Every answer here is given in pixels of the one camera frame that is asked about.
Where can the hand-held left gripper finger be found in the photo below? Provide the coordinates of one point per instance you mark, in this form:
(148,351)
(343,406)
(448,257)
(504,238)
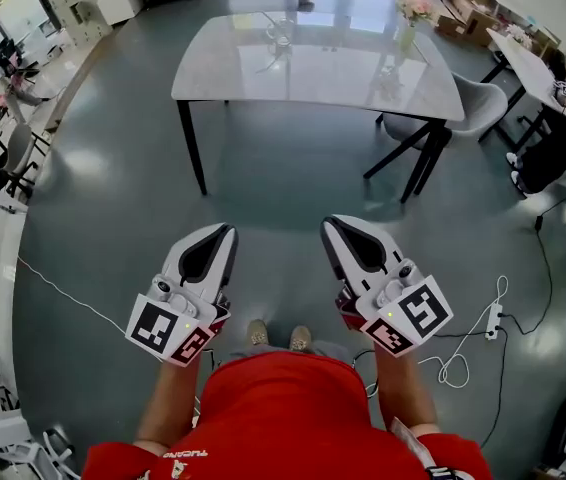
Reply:
(223,268)
(183,250)

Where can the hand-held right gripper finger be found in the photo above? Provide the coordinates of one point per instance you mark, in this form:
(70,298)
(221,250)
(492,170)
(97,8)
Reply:
(343,263)
(380,245)

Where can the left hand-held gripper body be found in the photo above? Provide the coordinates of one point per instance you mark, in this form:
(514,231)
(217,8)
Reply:
(155,325)

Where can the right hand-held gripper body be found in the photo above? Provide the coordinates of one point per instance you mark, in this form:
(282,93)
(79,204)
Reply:
(413,313)

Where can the person's right forearm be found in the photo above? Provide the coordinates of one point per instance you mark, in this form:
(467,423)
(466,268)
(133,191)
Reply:
(405,393)

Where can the person's left forearm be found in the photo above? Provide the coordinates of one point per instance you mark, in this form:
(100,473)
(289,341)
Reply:
(173,403)

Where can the person's left shoe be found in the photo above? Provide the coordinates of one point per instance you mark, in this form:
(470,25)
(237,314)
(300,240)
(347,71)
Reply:
(258,333)

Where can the person's shoe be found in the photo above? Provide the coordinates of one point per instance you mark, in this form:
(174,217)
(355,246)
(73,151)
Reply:
(300,339)
(258,333)

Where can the person's right shoe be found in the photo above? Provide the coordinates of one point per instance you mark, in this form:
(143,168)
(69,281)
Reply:
(300,339)

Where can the person's grey trousers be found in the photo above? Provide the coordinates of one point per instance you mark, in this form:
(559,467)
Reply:
(323,349)

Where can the person's red shirt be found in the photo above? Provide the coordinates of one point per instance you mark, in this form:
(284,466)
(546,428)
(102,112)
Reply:
(288,418)

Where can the grey shell chair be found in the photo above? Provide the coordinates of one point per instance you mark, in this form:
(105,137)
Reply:
(480,105)

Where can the grey marble table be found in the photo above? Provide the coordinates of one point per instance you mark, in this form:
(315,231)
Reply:
(323,78)

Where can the grey office chair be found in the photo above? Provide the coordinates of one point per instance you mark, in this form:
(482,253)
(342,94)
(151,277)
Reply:
(18,153)

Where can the pale green vase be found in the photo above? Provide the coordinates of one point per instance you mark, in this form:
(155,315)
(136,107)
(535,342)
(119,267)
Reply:
(407,38)

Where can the brown cardboard box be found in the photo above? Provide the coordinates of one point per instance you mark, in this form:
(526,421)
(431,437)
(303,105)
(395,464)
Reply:
(483,28)
(450,27)

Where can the white table with black legs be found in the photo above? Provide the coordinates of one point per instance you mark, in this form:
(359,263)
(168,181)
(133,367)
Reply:
(528,65)

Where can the pink flower bouquet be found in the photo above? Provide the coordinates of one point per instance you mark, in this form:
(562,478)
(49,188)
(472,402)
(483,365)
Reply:
(415,5)

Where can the small flower bouquet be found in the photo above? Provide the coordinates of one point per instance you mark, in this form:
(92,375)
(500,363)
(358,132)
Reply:
(519,35)

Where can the grey locker wall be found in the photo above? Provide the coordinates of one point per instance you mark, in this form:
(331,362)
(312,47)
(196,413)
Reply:
(73,8)

